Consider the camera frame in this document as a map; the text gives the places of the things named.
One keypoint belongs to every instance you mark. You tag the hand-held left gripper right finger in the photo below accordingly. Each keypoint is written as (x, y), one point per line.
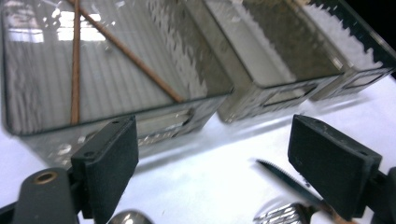
(333, 165)

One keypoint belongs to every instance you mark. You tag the metal spoon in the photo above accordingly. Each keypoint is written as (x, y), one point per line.
(130, 218)

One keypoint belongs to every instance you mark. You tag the brown wooden chopstick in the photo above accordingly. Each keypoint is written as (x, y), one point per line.
(75, 77)
(137, 60)

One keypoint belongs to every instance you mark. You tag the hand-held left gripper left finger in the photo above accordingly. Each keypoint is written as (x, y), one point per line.
(107, 168)

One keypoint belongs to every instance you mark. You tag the smoky clear plastic bin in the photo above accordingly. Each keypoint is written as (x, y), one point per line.
(264, 56)
(124, 87)
(342, 46)

